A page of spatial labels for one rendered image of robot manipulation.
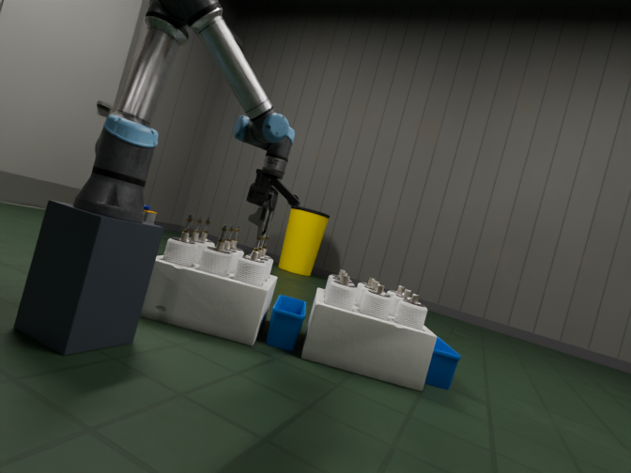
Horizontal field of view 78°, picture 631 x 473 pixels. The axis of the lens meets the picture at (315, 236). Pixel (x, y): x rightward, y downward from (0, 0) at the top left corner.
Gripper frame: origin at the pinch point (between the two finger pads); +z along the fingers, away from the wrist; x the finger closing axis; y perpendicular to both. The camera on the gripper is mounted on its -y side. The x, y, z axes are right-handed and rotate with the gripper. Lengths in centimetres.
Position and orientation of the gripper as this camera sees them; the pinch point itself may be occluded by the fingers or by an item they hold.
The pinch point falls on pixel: (263, 233)
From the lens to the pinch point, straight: 128.8
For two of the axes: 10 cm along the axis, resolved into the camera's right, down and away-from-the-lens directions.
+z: -2.6, 9.7, 0.0
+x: -1.4, -0.4, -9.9
